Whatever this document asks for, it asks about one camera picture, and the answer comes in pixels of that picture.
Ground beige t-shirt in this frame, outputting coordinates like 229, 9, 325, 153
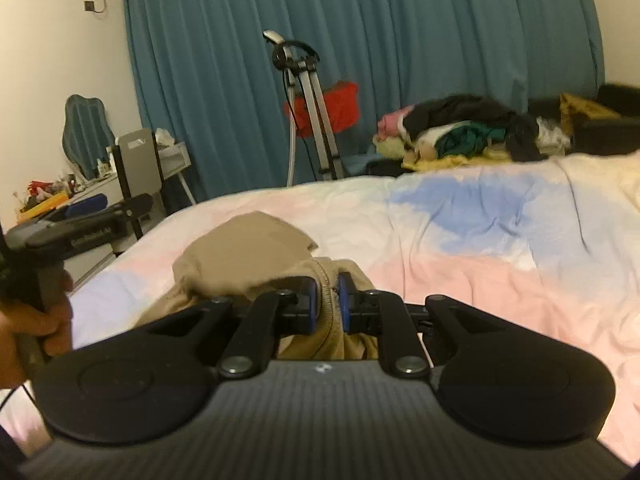
137, 211, 378, 361

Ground pile of mixed clothes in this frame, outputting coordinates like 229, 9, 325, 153
346, 94, 573, 177

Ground person's left hand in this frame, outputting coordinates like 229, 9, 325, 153
1, 271, 73, 389

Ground cluttered white desk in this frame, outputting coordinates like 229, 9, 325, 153
14, 140, 198, 286

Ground red cloth bag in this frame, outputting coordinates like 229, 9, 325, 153
283, 80, 360, 139

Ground blue curtain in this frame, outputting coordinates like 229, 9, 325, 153
124, 0, 604, 200

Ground silver garment steamer stand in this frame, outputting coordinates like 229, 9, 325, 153
262, 29, 345, 188

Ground black cushion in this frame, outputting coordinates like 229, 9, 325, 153
528, 82, 640, 157

